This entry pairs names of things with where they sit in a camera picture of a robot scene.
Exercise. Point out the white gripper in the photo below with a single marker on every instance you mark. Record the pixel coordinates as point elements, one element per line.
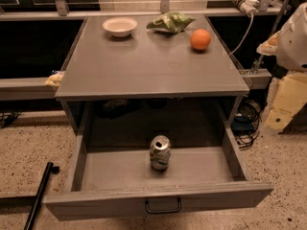
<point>294,45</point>

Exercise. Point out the green white 7up can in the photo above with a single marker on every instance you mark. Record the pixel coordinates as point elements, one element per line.
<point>160,152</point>

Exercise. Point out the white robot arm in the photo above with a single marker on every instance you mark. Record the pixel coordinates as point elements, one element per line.
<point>286,97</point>

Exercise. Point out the grey cabinet counter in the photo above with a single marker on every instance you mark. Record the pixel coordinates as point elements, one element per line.
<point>144,65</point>

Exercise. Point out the open grey drawer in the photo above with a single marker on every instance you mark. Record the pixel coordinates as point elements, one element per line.
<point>111,173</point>

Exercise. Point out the orange fruit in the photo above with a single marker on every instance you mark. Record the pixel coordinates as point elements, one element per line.
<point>200,39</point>

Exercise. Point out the green chip bag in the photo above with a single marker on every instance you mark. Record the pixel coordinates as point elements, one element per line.
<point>172,22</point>

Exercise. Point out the white bowl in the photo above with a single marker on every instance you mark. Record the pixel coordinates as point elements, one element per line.
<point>120,26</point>

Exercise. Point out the yellow snack bag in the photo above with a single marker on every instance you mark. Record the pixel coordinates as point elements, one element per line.
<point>55,79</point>

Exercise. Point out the black pole on floor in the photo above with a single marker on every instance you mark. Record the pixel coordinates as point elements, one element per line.
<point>49,169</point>

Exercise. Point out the black drawer handle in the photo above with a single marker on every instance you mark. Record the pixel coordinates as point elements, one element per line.
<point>162,206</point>

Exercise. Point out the metal rail frame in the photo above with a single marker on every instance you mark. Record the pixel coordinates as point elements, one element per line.
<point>26,89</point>

